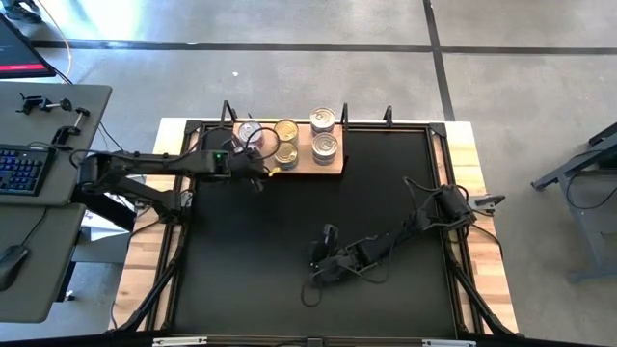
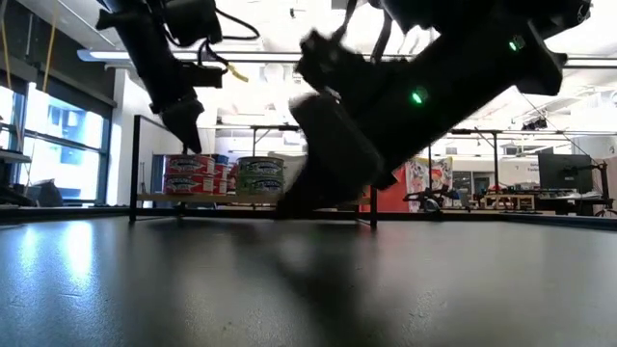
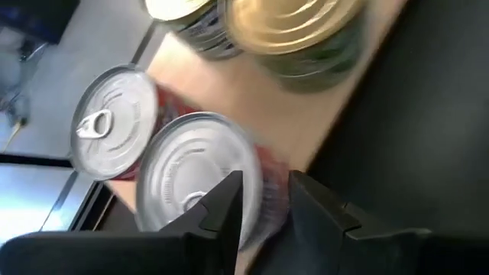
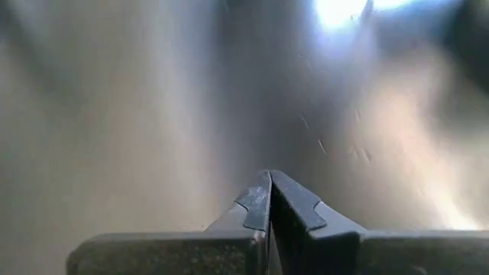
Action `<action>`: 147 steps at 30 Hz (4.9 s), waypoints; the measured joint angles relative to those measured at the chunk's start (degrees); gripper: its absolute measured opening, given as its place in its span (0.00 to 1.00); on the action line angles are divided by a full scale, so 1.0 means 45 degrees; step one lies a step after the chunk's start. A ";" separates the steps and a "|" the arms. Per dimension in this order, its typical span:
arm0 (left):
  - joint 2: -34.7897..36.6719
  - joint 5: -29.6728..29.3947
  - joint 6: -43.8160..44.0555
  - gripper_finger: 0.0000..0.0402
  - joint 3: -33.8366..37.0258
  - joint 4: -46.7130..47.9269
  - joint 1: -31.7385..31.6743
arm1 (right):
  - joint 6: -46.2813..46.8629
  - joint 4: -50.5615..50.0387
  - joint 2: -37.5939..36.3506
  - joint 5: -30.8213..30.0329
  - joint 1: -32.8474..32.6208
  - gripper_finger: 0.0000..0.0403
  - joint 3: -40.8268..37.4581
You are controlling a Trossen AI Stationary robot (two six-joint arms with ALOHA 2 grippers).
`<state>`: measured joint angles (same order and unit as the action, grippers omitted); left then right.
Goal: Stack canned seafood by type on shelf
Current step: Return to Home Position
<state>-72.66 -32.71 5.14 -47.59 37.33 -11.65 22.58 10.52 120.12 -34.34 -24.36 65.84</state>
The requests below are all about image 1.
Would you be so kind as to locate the black aluminium rig frame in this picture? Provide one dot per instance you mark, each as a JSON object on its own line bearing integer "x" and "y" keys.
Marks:
{"x": 385, "y": 125}

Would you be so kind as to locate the black desk clamp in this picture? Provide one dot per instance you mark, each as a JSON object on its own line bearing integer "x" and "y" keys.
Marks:
{"x": 72, "y": 130}
{"x": 31, "y": 102}

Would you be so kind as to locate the grey desk with mouse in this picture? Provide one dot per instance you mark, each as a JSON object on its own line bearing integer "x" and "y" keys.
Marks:
{"x": 43, "y": 289}

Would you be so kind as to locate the blue label seafood can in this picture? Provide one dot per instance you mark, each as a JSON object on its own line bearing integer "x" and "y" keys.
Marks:
{"x": 322, "y": 119}
{"x": 324, "y": 148}

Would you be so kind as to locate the black table mat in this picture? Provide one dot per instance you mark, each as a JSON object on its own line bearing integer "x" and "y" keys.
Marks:
{"x": 270, "y": 299}

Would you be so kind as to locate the black computer monitor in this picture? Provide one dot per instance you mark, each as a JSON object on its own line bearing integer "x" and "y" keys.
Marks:
{"x": 19, "y": 53}

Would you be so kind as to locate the grey desk with clamps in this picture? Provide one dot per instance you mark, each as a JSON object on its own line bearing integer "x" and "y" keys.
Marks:
{"x": 29, "y": 125}

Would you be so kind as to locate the person's shoe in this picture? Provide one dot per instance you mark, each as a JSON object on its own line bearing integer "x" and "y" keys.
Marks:
{"x": 24, "y": 12}

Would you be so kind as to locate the silver metal bracket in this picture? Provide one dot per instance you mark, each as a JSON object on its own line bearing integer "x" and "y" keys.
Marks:
{"x": 448, "y": 343}
{"x": 178, "y": 341}

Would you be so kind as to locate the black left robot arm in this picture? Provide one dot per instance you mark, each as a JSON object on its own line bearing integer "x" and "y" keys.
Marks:
{"x": 159, "y": 164}

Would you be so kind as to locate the wooden shelf with black legs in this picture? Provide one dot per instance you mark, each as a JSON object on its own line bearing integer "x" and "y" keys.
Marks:
{"x": 308, "y": 168}

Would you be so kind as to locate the black computer mouse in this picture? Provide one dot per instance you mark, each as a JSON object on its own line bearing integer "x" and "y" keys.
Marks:
{"x": 10, "y": 265}

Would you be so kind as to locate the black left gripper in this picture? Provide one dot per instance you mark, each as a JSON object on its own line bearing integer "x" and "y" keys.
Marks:
{"x": 246, "y": 164}

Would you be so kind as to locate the green label can gold lid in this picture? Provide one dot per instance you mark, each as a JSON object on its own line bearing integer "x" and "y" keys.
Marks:
{"x": 286, "y": 154}
{"x": 286, "y": 130}

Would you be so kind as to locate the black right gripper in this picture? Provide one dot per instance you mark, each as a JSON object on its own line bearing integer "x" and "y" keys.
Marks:
{"x": 340, "y": 265}

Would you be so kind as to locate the black backlit keyboard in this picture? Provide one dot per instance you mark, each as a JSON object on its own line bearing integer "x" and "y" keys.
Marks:
{"x": 24, "y": 171}

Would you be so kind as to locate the red label can silver lid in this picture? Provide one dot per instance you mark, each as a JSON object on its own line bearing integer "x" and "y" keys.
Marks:
{"x": 248, "y": 130}

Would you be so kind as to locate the dark blue-grey metal table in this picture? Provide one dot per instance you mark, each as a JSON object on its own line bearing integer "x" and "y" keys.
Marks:
{"x": 593, "y": 231}

